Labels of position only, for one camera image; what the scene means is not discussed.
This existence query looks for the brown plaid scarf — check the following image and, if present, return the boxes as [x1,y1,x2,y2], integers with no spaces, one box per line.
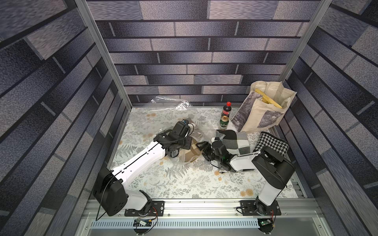
[184,139,202,164]

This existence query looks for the clear plastic vacuum bag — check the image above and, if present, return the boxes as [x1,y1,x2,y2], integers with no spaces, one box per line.
[139,95,216,165]

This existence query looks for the grey black striped scarf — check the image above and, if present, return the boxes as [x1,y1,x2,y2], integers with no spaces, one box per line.
[211,130,251,155]

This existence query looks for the black white houndstooth scarf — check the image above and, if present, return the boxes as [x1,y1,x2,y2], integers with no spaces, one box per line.
[254,132,289,156]

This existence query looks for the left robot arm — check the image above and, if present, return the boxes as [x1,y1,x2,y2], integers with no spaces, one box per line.
[93,120,195,216]

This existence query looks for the beige canvas tote bag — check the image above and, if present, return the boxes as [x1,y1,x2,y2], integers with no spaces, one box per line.
[231,81,297,133]

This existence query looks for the green drink can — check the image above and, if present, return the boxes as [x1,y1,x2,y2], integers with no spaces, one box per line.
[220,116,229,130]

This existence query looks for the dark soy sauce bottle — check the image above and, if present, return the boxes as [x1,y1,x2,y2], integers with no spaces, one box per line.
[222,102,232,117]

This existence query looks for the yellow object in tote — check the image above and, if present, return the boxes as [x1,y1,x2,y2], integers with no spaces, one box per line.
[255,88,282,109]

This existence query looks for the left circuit board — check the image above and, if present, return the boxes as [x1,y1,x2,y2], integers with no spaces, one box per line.
[133,218,156,228]

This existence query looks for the circuit board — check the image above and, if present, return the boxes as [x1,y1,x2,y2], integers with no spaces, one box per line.
[258,218,275,235]
[133,218,156,228]

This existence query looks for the right circuit board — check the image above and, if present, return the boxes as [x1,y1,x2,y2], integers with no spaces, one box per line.
[258,218,275,235]

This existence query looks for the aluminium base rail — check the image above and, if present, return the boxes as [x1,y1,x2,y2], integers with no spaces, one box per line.
[75,198,333,236]

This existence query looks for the aluminium frame post left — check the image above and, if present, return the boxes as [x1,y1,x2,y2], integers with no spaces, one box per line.
[75,0,132,111]

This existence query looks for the aluminium frame post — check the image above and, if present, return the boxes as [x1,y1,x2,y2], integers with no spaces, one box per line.
[75,0,132,111]
[279,0,332,82]

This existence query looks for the aluminium frame post right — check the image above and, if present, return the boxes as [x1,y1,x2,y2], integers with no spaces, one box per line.
[279,0,332,82]

